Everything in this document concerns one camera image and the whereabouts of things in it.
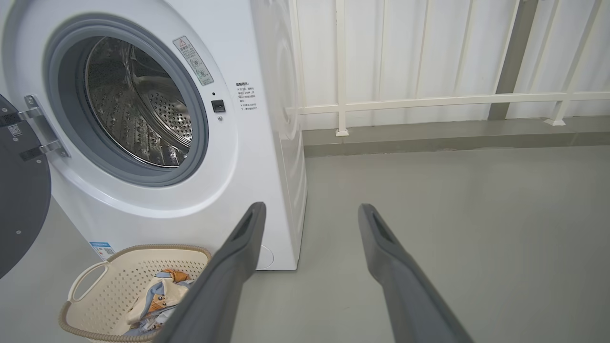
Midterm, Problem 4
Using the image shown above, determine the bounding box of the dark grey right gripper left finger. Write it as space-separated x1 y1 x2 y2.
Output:
153 202 266 343

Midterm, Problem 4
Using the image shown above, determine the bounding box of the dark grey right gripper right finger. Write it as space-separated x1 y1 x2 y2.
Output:
357 203 473 343

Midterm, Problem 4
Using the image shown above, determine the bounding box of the cream white garment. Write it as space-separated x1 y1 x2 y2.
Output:
128 279 190 325

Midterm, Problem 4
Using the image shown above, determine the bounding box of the light blue printed garment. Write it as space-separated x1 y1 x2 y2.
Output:
125 268 195 337

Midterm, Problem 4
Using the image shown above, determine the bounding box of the washing machine door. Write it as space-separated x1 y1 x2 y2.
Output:
0 93 52 279

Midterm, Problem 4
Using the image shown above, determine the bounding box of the white front-load washing machine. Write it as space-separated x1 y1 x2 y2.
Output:
0 0 308 271

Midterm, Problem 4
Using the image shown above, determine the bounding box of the perforated steel washer drum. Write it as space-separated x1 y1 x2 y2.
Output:
86 37 193 167

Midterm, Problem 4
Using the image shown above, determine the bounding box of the grey rubber door gasket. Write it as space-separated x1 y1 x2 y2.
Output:
44 19 209 187

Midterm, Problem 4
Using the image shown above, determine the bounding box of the silver door hinge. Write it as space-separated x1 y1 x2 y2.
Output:
18 95 70 161

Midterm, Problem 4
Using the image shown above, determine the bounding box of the round white filter cover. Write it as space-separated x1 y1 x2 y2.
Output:
255 244 275 270

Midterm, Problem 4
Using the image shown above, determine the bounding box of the cream perforated laundry basket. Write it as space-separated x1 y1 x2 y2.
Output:
59 244 212 343

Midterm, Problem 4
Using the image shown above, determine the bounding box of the blue energy label sticker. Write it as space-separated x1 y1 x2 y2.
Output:
89 242 116 261

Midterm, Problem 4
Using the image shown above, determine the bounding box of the white metal railing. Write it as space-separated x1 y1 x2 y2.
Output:
286 0 610 137

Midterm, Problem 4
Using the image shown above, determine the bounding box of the grey warning sticker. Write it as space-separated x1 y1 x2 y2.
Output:
173 36 214 86

